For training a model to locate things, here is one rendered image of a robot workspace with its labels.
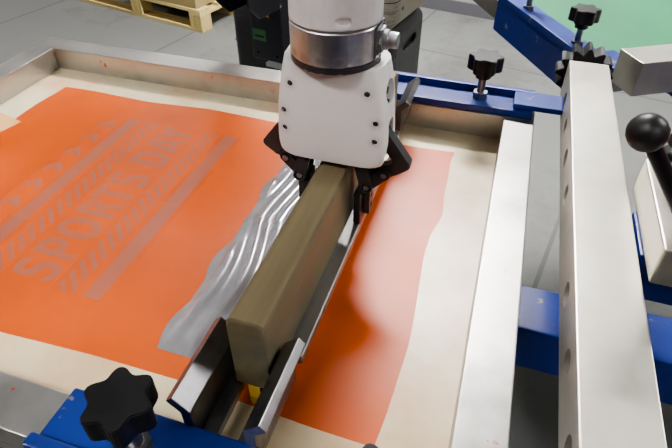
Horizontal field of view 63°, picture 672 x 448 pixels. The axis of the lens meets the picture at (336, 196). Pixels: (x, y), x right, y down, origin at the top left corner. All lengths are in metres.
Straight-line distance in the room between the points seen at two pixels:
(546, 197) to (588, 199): 1.77
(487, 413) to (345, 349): 0.13
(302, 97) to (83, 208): 0.32
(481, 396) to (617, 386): 0.09
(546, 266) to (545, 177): 0.53
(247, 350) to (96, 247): 0.27
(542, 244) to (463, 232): 1.50
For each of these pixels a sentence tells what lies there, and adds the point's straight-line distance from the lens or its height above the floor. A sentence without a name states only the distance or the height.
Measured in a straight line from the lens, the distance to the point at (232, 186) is 0.67.
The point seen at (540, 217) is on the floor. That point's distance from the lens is 2.22.
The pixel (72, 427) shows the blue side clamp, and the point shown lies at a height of 1.00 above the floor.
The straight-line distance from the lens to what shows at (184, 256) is 0.59.
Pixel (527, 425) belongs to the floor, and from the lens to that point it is 1.63.
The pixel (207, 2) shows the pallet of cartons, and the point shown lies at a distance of 3.76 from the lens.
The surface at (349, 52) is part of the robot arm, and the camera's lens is 0.43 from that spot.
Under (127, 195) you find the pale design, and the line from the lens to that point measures 0.69.
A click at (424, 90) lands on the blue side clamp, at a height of 1.00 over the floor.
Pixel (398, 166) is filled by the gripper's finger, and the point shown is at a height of 1.07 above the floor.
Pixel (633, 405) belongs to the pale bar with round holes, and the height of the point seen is 1.04.
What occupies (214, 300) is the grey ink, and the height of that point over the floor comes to 0.96.
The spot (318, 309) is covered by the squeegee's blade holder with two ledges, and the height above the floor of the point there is 1.00.
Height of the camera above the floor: 1.36
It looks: 39 degrees down
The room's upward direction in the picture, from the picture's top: straight up
